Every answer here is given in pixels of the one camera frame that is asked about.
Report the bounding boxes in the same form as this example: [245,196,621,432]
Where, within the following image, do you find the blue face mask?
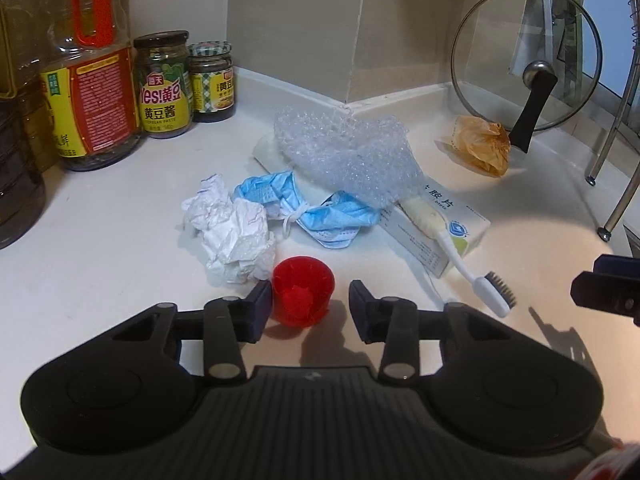
[281,190,382,250]
[234,170,312,222]

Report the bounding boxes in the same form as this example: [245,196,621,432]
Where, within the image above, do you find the glass pot lid black handle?
[450,0,603,154]

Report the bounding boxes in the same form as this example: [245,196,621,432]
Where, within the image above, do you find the orange plastic bag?
[452,115,512,178]

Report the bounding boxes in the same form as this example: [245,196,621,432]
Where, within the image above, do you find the oil bottle red handle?
[37,0,144,173]

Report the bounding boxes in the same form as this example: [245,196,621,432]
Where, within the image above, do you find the white toothbrush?
[400,195,519,319]

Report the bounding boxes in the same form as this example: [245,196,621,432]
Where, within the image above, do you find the small jar checkered lid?
[187,41,237,124]

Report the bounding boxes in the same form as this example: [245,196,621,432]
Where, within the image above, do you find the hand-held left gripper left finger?
[111,280,274,381]

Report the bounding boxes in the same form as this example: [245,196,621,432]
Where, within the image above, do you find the white cardboard box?
[377,177,492,279]

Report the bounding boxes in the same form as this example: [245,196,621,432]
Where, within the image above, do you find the metal rack legs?
[584,0,640,244]

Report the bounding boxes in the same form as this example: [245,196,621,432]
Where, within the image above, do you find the white paper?
[181,173,277,285]

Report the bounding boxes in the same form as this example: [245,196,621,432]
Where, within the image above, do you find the dark sauce bottle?
[0,92,49,251]

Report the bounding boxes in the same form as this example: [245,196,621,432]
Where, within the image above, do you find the red plastic cup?
[270,256,335,326]

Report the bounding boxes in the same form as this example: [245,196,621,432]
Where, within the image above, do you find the tall jar green lid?
[132,30,195,140]

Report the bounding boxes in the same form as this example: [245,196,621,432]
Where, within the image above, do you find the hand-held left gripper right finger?
[348,280,537,386]

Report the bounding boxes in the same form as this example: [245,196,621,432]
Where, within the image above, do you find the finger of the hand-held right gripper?
[570,271,640,329]
[593,254,640,281]

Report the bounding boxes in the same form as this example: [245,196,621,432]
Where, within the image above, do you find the clear bubble wrap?
[272,105,427,210]

